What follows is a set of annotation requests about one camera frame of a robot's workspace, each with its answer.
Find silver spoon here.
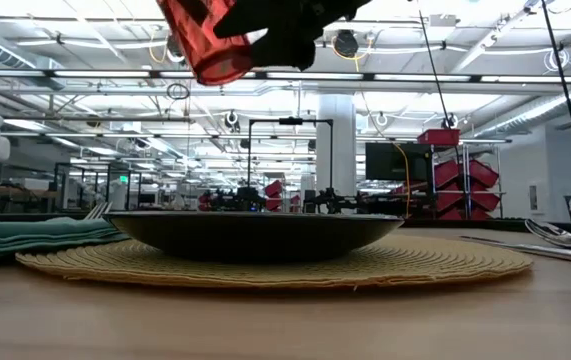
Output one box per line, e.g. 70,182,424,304
523,218,571,250

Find yellow hanging cable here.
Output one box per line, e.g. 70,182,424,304
393,143,412,217

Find cluttered background workbench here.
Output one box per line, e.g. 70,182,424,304
0,178,59,215

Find silver knife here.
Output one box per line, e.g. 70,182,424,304
459,235,571,268

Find dark patterned plate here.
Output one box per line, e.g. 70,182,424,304
100,210,406,264

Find red box on rack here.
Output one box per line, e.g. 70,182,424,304
417,128,461,147

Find teal cloth napkin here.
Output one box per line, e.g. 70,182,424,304
0,216,131,266

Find silver fork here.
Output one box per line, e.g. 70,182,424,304
83,201,114,221

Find black metal cage frame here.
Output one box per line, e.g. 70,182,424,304
53,162,145,212

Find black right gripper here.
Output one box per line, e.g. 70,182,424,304
213,0,372,72

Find black hanging cable loop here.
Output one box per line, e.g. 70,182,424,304
166,82,191,100

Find small distant red bin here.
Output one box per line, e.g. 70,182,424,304
263,179,285,199

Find round yellow woven placemat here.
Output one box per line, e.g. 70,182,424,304
14,233,535,290

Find orange drinking glass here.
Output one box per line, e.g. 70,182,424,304
156,0,255,87

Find black monitor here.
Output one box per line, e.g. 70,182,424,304
364,142,434,182

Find silver metal shelf rack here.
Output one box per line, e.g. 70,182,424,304
429,138,512,221

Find white building column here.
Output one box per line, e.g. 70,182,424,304
314,94,358,196

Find black ceiling cord reel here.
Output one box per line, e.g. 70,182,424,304
166,32,187,64
332,28,361,60

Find thin black slanted pole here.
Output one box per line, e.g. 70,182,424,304
539,0,571,199

